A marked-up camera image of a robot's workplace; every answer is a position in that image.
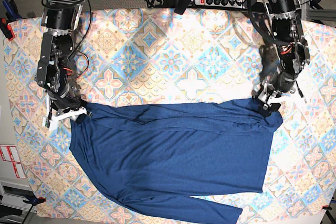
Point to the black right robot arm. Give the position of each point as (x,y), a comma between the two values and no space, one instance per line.
(61,19)

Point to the blue long-sleeve T-shirt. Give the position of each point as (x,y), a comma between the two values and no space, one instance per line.
(161,160)

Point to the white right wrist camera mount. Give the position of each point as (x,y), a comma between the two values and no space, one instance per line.
(53,116)

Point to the orange clamp lower right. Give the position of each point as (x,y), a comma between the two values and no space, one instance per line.
(329,208)

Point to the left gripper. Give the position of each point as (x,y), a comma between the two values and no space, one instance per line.
(264,109)

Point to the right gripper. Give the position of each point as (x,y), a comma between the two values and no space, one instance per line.
(67,100)

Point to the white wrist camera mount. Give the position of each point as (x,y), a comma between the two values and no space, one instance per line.
(53,116)
(271,97)

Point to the patterned tile tablecloth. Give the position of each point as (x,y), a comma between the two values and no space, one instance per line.
(143,56)

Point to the white power strip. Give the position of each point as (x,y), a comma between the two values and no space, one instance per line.
(221,3)

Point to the white labels with red print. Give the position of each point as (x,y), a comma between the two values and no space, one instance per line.
(10,157)

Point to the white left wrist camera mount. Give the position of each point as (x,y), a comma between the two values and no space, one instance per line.
(271,97)

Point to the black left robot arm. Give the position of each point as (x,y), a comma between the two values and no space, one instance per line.
(292,50)

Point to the red clamp at left edge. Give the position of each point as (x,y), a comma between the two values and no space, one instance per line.
(7,29)

